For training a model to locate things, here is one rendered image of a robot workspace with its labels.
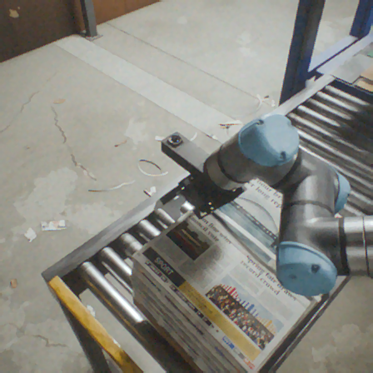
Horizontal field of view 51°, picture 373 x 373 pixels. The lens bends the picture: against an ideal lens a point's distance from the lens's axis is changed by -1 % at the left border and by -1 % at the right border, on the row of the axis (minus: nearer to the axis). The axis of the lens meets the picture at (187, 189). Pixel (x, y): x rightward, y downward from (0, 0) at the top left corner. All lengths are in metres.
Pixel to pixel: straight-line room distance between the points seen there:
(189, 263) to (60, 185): 1.76
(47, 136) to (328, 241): 2.42
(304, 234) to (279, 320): 0.23
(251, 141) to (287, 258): 0.16
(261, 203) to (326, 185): 0.25
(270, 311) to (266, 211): 0.21
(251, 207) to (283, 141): 0.28
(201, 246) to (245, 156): 0.24
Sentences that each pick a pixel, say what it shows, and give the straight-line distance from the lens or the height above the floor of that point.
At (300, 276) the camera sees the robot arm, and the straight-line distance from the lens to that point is 0.51.
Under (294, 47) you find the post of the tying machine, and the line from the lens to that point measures 1.85.
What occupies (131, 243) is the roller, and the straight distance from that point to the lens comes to 1.06.
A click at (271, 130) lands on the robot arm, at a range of 0.55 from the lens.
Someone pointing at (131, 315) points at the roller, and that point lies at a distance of 0.96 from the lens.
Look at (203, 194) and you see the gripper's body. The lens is 0.71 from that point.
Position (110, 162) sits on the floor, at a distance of 2.48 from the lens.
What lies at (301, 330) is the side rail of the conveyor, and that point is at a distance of 0.97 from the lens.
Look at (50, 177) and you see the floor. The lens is 2.48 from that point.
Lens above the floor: 1.66
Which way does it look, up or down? 47 degrees down
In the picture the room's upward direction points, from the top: straight up
